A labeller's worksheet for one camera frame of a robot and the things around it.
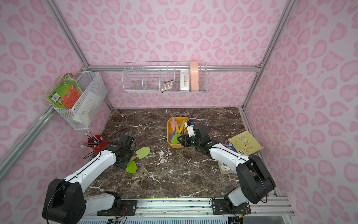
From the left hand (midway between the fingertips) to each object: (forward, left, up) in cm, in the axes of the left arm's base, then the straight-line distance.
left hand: (130, 155), depth 87 cm
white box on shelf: (+41, -34, +26) cm, 59 cm away
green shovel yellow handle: (+24, -33, +1) cm, 40 cm away
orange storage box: (+21, -27, -1) cm, 34 cm away
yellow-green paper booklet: (+11, -76, -6) cm, 77 cm away
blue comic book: (-7, -57, -3) cm, 58 cm away
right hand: (+7, -31, +8) cm, 33 cm away
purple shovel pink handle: (+18, -26, -3) cm, 32 cm away
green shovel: (-6, -1, -5) cm, 8 cm away
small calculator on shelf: (+39, -23, +23) cm, 51 cm away
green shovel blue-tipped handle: (+12, -27, -4) cm, 30 cm away
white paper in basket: (+21, +26, +20) cm, 39 cm away
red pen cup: (+9, +22, +3) cm, 24 cm away
